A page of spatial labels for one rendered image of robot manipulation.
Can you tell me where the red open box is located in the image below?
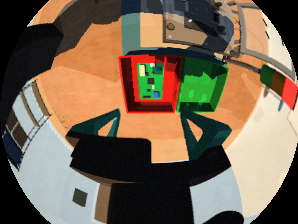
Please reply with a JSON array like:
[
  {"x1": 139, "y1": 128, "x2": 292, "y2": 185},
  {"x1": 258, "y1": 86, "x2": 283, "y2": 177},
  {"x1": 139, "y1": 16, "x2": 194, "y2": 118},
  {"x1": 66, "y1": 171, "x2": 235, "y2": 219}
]
[{"x1": 118, "y1": 54, "x2": 183, "y2": 113}]

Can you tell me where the green circuit board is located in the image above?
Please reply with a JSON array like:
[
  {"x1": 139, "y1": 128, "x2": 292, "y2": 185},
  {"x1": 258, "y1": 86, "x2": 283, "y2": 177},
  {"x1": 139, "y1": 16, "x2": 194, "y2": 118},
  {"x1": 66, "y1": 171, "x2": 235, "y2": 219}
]
[{"x1": 137, "y1": 63, "x2": 164, "y2": 99}]

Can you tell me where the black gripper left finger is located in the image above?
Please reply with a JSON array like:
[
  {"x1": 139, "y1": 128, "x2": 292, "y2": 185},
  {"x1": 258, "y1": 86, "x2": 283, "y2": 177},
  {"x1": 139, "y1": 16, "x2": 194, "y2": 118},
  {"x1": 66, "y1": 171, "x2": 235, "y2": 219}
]
[{"x1": 69, "y1": 108, "x2": 121, "y2": 137}]

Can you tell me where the green bin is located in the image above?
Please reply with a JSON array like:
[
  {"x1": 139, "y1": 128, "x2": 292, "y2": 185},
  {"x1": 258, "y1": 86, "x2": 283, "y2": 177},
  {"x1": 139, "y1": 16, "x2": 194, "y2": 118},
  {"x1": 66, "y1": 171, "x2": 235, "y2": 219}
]
[{"x1": 175, "y1": 57, "x2": 230, "y2": 113}]

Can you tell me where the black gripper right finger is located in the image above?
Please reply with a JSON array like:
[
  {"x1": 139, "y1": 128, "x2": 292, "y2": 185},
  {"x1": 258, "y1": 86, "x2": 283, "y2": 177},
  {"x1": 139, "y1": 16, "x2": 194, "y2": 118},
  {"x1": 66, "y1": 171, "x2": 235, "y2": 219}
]
[{"x1": 180, "y1": 108, "x2": 232, "y2": 160}]

